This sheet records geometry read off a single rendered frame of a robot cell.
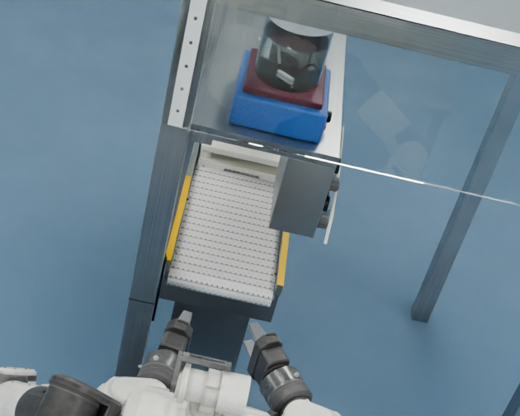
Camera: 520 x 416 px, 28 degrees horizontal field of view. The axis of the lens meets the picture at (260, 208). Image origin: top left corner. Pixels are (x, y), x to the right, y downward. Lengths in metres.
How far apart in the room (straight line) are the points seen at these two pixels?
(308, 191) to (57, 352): 1.45
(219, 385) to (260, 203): 1.16
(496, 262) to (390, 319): 0.65
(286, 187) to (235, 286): 0.34
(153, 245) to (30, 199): 1.75
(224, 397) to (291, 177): 0.73
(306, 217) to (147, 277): 0.39
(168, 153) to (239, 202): 0.59
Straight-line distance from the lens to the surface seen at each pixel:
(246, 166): 2.80
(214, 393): 1.63
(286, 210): 2.28
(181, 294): 2.53
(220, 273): 2.49
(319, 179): 2.22
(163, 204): 2.23
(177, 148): 2.14
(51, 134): 4.36
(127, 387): 2.01
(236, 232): 2.61
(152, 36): 5.14
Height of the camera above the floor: 2.54
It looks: 38 degrees down
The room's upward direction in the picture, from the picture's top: 15 degrees clockwise
